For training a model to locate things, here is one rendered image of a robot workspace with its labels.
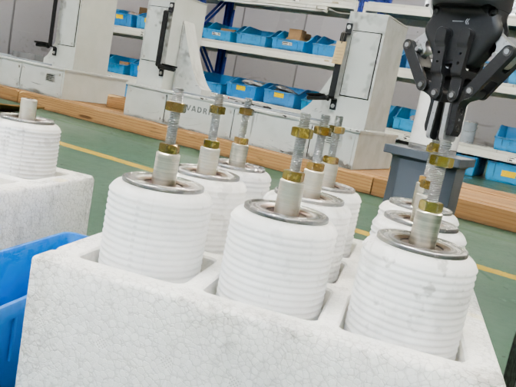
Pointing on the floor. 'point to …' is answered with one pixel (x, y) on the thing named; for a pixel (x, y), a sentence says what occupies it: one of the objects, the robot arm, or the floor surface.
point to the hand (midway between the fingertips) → (444, 121)
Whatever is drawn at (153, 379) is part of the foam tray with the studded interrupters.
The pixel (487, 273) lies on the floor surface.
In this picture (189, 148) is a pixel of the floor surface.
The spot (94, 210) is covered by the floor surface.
